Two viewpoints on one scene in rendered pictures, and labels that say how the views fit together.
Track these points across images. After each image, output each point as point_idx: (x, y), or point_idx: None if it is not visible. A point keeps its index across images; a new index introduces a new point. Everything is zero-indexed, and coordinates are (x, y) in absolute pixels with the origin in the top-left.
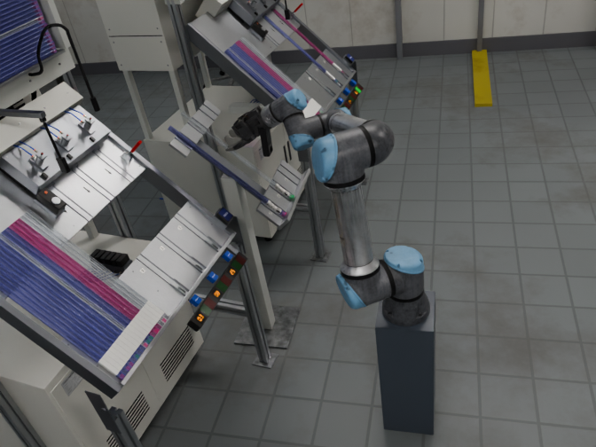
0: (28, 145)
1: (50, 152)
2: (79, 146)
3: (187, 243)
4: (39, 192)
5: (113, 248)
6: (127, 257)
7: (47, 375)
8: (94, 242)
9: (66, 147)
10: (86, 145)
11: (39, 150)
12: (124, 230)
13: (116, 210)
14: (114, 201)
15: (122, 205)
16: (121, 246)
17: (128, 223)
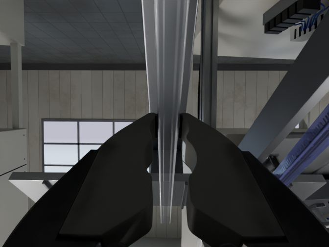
0: (323, 212)
1: (328, 206)
2: (309, 203)
3: None
4: None
5: (241, 11)
6: (306, 3)
7: None
8: (220, 27)
9: (320, 208)
10: (305, 202)
11: (328, 209)
12: (218, 19)
13: (217, 53)
14: (216, 66)
15: (206, 52)
16: (237, 7)
17: (210, 23)
